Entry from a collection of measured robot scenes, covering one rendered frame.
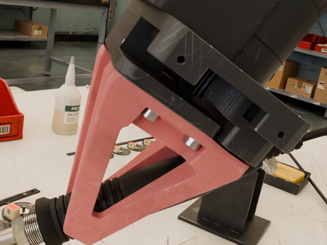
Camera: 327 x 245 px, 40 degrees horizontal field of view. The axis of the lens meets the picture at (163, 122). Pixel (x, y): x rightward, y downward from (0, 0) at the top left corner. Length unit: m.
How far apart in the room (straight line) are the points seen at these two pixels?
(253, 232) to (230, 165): 0.26
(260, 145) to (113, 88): 0.06
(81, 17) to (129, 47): 6.02
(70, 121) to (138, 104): 0.43
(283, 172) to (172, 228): 0.20
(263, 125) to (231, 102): 0.02
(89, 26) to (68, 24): 0.36
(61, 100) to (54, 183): 0.15
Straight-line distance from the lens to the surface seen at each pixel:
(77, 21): 6.16
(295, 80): 4.66
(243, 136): 0.17
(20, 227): 0.21
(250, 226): 0.45
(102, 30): 3.55
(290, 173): 0.57
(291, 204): 0.53
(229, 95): 0.17
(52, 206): 0.21
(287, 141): 0.16
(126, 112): 0.16
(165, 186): 0.19
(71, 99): 0.58
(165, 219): 0.43
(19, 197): 0.31
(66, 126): 0.59
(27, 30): 5.24
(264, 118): 0.16
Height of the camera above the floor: 0.96
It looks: 17 degrees down
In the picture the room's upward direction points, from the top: 10 degrees clockwise
